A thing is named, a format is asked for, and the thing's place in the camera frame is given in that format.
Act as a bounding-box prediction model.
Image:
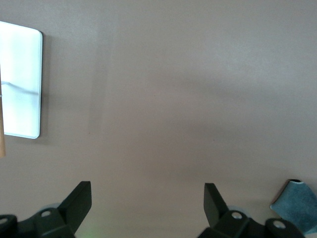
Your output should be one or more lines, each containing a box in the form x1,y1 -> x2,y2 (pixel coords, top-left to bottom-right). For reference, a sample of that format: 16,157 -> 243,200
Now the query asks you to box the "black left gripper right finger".
198,182 -> 306,238

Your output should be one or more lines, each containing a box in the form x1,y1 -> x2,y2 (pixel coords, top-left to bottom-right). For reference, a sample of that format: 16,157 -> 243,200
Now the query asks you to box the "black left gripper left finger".
0,180 -> 93,238

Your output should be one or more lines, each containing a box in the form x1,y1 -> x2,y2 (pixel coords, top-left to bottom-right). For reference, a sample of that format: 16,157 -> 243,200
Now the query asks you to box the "grey microfibre towel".
269,179 -> 317,236

